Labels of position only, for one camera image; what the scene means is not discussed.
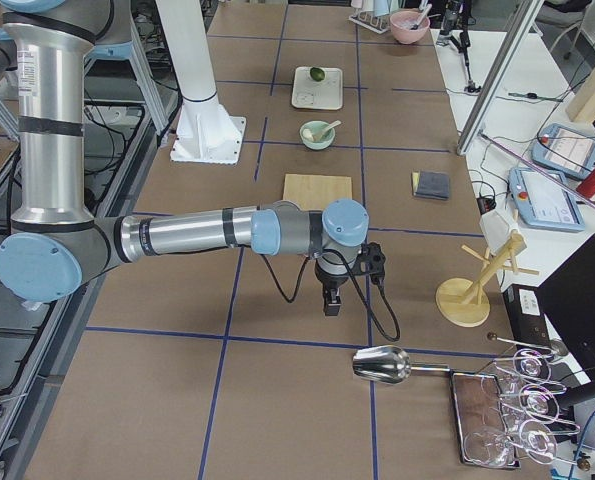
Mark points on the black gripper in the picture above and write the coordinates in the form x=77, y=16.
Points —
x=328, y=282

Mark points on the white plastic spoon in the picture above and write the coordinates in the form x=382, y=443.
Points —
x=321, y=133

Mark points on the white steamed bun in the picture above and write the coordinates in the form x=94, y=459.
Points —
x=308, y=134

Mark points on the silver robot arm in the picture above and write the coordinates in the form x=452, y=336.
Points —
x=57, y=245

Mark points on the light green ceramic bowl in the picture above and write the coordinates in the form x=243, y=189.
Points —
x=314, y=126

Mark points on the pink bowl with ice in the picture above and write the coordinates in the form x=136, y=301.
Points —
x=406, y=27

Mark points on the steel scoop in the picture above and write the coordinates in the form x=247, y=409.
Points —
x=390, y=364

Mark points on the bamboo cutting board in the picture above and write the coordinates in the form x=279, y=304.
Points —
x=315, y=192

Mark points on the wooden mug tree stand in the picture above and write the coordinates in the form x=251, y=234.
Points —
x=463, y=302

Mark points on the grey folded cloth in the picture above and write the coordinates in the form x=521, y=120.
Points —
x=432, y=185

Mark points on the white plastic tray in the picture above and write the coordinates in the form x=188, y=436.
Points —
x=326, y=94

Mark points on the clear wine glass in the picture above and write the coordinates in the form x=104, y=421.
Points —
x=526, y=375

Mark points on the dark glass rack tray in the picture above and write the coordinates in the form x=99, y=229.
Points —
x=475, y=402

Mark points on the green lime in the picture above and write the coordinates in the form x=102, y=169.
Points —
x=317, y=74

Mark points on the blue teach pendant near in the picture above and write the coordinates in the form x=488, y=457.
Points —
x=541, y=203

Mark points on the blue teach pendant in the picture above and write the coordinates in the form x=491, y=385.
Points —
x=564, y=149
x=541, y=203

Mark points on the black monitor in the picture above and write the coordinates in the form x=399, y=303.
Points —
x=567, y=298

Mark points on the blue teach pendant far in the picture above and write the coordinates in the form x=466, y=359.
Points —
x=564, y=149

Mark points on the black tripod stick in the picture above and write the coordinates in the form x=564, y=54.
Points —
x=454, y=29

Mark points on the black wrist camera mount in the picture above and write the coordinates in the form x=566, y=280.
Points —
x=371, y=262

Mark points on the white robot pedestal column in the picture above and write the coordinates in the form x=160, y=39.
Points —
x=205, y=132

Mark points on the aluminium frame post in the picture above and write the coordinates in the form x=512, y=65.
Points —
x=525, y=16

